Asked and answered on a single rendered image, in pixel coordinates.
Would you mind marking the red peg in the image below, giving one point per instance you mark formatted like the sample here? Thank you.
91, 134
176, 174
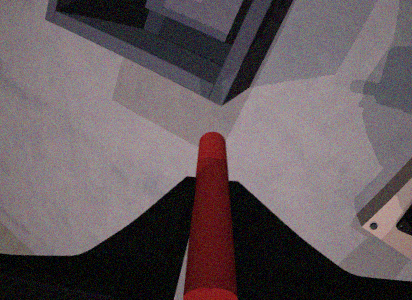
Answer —
210, 269

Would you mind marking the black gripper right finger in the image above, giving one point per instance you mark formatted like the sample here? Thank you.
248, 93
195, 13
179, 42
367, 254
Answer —
274, 263

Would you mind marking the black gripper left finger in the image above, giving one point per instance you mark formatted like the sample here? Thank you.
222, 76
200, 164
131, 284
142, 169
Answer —
140, 262

